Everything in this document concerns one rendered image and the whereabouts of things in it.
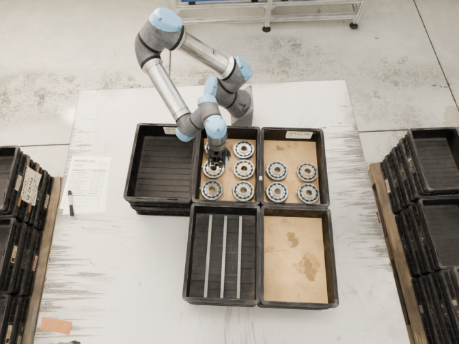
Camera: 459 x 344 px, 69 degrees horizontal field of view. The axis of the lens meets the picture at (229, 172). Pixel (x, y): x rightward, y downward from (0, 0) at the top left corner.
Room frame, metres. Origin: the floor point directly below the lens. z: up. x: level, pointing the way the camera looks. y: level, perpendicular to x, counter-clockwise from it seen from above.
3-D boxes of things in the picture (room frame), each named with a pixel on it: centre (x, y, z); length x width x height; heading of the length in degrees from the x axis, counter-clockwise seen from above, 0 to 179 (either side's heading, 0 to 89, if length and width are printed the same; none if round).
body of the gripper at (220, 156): (0.67, 0.05, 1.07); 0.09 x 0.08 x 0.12; 173
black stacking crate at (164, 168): (0.71, 0.31, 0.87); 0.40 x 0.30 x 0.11; 177
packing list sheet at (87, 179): (0.70, 0.74, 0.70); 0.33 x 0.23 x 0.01; 2
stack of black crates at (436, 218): (0.48, -1.24, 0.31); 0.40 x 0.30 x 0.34; 2
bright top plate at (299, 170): (0.67, -0.37, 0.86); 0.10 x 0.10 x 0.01
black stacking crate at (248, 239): (0.29, 0.03, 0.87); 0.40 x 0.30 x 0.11; 177
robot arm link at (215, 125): (0.68, 0.05, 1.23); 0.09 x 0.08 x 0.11; 15
